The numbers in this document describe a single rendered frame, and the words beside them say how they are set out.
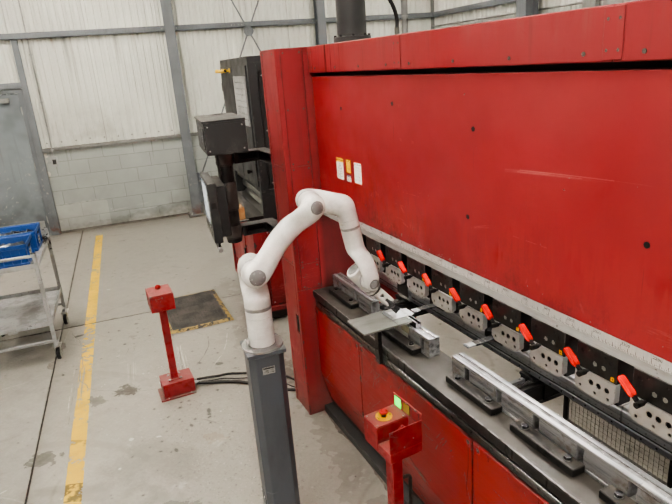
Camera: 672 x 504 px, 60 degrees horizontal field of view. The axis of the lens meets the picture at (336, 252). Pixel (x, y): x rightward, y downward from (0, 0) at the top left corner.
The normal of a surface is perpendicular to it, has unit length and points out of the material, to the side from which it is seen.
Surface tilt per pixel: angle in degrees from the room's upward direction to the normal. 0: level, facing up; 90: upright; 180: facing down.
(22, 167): 90
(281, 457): 90
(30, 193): 90
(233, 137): 90
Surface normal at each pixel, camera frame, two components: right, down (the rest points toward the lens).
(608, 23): -0.90, 0.19
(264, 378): 0.34, 0.27
